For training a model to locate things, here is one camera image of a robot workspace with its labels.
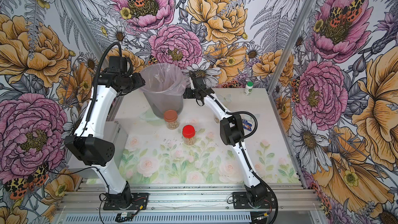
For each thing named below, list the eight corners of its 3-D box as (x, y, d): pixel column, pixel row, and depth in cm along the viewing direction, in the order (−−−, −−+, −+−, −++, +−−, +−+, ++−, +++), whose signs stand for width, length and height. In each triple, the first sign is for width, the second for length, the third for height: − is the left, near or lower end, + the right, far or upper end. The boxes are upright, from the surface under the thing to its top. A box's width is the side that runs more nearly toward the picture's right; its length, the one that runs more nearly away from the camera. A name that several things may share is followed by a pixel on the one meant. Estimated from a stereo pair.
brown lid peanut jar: (165, 129, 101) (162, 120, 93) (167, 119, 106) (164, 109, 98) (178, 129, 101) (176, 120, 93) (179, 119, 106) (177, 109, 99)
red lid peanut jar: (183, 145, 95) (181, 134, 85) (184, 135, 99) (182, 124, 89) (195, 145, 95) (194, 134, 85) (195, 135, 99) (194, 124, 89)
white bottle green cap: (244, 95, 122) (246, 87, 115) (244, 88, 127) (246, 80, 120) (249, 96, 121) (252, 88, 114) (250, 89, 126) (252, 81, 119)
